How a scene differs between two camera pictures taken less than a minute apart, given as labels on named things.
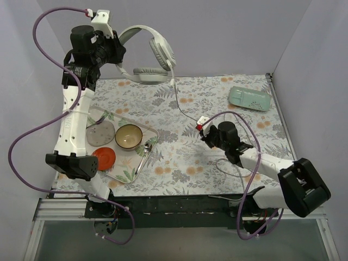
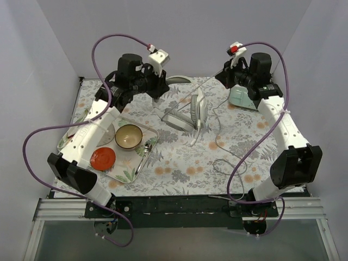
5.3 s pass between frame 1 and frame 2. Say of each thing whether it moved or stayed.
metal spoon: stayed
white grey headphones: moved
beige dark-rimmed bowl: stayed
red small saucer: stayed
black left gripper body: moved
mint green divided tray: stayed
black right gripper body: moved
